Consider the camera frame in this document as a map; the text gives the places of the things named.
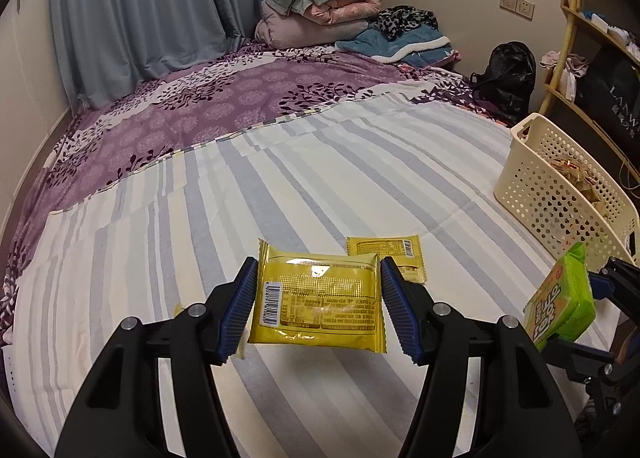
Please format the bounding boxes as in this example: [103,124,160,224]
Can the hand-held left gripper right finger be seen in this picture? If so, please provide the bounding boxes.
[380,258,583,458]

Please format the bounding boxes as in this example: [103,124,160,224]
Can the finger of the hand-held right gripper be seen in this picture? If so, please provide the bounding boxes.
[587,258,640,311]
[542,338,632,385]

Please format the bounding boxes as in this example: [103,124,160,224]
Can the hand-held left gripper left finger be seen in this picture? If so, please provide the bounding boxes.
[54,257,258,458]

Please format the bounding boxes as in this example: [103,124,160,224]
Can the green snack packet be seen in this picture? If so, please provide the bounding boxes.
[523,242,596,351]

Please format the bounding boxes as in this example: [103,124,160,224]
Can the clear bread bag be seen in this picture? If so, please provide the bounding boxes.
[552,158,601,204]

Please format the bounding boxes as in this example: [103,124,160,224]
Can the cream perforated plastic basket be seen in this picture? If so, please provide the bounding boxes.
[494,113,640,266]

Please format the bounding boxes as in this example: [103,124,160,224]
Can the striped white and grey sheet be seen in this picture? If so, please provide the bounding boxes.
[10,90,626,458]

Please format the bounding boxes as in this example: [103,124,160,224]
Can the black shopping bag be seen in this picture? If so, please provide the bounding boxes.
[575,45,640,139]

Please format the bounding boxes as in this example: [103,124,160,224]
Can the purple patterned bedsheet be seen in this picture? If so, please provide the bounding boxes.
[0,40,506,349]

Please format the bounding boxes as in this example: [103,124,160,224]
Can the pink clothes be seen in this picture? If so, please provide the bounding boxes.
[540,50,591,80]

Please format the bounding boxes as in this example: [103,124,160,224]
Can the wooden shelf rack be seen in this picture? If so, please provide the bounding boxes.
[537,0,640,199]

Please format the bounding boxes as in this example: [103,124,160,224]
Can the blue fleece blanket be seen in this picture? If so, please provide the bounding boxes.
[335,25,453,66]

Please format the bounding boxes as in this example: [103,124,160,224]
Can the folded mauve quilt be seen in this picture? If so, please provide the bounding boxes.
[255,8,373,50]

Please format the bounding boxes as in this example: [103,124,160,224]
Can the leopard print cloth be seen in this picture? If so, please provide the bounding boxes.
[376,5,438,39]

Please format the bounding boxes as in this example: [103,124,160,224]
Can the folded pink quilt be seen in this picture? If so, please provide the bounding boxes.
[300,0,383,24]

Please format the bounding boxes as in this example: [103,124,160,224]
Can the folded pale green blanket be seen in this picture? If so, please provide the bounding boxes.
[264,0,351,16]

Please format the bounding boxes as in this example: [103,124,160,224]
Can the grey-blue curtain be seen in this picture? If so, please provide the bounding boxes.
[50,0,358,109]

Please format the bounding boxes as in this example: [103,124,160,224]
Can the white cable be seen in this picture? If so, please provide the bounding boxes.
[619,158,637,191]

